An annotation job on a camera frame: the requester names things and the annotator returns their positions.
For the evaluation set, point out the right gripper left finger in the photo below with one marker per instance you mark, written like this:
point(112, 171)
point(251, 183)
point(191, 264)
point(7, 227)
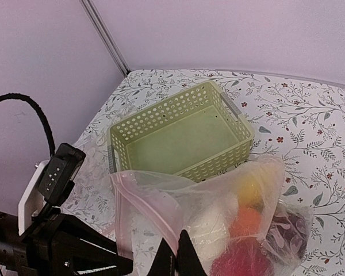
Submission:
point(164, 261)

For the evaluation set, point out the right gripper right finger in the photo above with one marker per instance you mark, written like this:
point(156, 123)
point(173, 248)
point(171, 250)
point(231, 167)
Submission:
point(188, 263)

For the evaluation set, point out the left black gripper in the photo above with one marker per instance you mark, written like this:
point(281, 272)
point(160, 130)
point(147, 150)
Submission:
point(44, 248)

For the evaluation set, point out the white toy garlic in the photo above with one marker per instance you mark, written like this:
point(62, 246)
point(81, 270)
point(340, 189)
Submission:
point(208, 224)

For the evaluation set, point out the red toy apple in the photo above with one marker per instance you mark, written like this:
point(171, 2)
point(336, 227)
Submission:
point(242, 257)

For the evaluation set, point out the clear zip top bag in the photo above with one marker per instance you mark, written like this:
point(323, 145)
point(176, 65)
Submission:
point(151, 206)

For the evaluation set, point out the orange toy orange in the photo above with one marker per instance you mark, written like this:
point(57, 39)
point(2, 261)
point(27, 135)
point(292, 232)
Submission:
point(246, 223)

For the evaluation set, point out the yellow toy mango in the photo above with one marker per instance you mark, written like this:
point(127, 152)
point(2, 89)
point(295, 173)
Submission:
point(249, 192)

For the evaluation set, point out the dark red toy fruit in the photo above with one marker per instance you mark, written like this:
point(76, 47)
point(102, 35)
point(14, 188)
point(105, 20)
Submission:
point(287, 237)

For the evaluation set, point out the left clear dotted bag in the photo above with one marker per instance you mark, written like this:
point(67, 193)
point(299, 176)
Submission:
point(92, 198)

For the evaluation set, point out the green perforated plastic basket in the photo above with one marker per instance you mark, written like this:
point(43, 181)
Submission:
point(196, 133)

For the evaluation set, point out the floral table mat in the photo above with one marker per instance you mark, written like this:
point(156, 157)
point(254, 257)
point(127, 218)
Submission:
point(301, 121)

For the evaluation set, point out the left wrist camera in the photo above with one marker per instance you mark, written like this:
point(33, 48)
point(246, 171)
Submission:
point(50, 186)

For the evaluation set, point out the left aluminium frame post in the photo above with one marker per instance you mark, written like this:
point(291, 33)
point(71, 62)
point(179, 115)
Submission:
point(105, 35)

